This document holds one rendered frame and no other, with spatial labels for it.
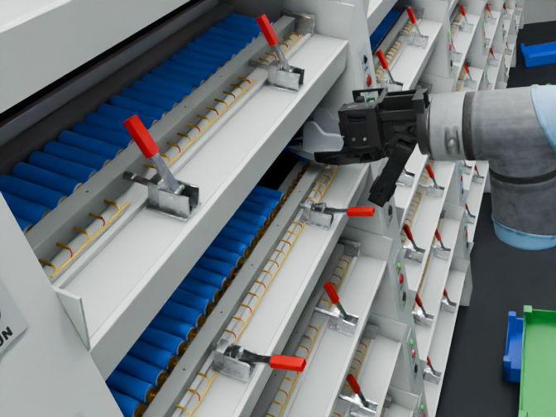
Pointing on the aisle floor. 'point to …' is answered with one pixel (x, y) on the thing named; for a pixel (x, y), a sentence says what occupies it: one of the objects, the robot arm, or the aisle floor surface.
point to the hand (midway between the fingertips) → (300, 148)
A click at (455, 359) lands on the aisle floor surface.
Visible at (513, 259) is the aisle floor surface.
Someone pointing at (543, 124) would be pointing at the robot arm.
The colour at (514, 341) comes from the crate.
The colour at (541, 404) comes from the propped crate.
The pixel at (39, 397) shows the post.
